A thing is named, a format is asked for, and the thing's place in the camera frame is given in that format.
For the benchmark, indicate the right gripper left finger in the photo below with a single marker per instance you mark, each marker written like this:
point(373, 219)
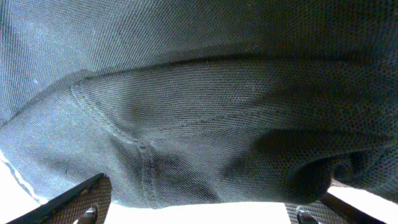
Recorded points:
point(87, 202)

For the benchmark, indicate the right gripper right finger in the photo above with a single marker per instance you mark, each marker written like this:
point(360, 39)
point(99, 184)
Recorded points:
point(328, 210)

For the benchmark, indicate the black t-shirt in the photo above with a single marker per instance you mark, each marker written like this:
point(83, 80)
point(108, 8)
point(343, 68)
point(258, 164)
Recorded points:
point(188, 102)

